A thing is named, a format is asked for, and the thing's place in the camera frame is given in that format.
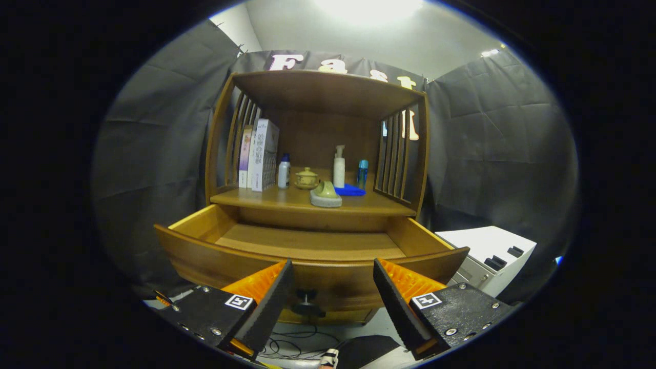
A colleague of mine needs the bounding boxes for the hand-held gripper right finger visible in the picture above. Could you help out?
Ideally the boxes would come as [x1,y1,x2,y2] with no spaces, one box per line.
[373,258,515,360]

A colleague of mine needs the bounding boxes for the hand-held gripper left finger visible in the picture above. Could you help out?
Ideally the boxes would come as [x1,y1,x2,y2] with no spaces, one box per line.
[163,259,295,359]

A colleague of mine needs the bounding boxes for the wooden drawer with black knob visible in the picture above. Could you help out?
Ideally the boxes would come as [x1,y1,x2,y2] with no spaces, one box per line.
[154,203,470,319]

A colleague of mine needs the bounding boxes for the green scrub brush grey pad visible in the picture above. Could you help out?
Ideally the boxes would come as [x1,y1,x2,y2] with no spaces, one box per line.
[309,180,343,208]

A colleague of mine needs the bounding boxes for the white metal cabinet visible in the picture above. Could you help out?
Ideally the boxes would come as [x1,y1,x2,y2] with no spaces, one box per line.
[436,225,538,299]

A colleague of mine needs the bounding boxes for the wooden countertop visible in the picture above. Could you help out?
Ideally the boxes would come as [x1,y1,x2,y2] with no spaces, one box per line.
[210,167,417,217]

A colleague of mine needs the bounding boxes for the wooden cabinet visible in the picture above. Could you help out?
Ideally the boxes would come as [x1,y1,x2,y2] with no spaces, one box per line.
[205,69,430,326]

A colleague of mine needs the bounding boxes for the dark cloth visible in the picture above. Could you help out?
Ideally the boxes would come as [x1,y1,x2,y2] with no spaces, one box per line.
[336,335,408,369]

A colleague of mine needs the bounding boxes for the orange black tool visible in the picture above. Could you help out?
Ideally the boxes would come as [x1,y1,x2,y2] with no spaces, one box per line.
[153,290,177,311]

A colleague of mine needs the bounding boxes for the white bottle with blue cap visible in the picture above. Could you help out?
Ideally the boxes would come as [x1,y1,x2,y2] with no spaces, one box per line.
[277,153,291,190]

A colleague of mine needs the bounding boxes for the white pump bottle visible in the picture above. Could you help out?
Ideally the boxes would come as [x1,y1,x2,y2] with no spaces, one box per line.
[333,145,346,189]

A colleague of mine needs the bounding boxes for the thick white book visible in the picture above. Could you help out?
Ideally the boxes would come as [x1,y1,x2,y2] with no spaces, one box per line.
[248,118,280,192]

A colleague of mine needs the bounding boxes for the pink purple book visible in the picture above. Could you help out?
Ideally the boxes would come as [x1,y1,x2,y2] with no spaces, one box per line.
[238,126,253,189]

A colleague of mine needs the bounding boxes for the black floor cables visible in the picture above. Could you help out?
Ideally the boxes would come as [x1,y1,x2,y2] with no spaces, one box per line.
[259,325,349,362]

